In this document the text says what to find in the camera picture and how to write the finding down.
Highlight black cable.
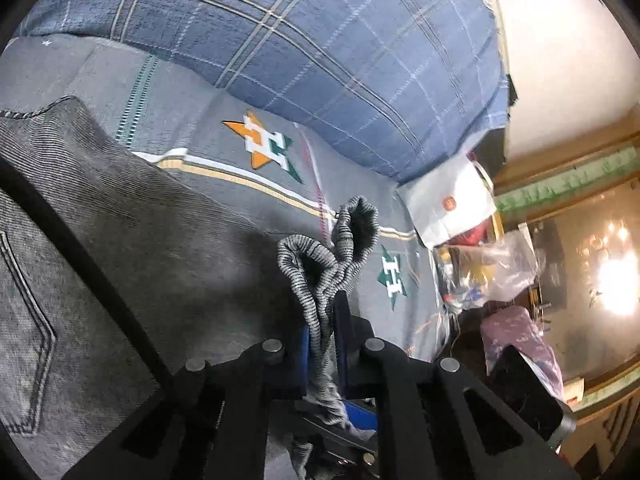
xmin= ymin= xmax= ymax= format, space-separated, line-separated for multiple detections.
xmin=0 ymin=157 xmax=181 ymax=391

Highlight pink patterned cloth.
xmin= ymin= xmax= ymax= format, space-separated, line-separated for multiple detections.
xmin=480 ymin=305 xmax=566 ymax=401

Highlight clear plastic bag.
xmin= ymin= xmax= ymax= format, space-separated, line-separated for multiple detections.
xmin=432 ymin=225 xmax=538 ymax=313

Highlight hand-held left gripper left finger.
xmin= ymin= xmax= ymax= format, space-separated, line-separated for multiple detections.
xmin=62 ymin=325 xmax=311 ymax=480

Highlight white plastic bag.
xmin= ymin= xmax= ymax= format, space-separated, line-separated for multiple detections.
xmin=397 ymin=154 xmax=498 ymax=250

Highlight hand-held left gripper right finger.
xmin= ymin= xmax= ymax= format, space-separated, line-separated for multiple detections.
xmin=334 ymin=290 xmax=581 ymax=480

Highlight blue plaid pillow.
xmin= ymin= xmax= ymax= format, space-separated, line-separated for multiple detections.
xmin=15 ymin=0 xmax=511 ymax=183

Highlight wooden glass cabinet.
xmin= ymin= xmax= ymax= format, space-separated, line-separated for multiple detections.
xmin=492 ymin=115 xmax=640 ymax=480

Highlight grey star-printed bed sheet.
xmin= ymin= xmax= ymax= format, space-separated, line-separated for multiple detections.
xmin=0 ymin=35 xmax=451 ymax=361

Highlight grey denim pants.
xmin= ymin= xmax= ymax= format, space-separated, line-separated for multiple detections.
xmin=0 ymin=95 xmax=381 ymax=480

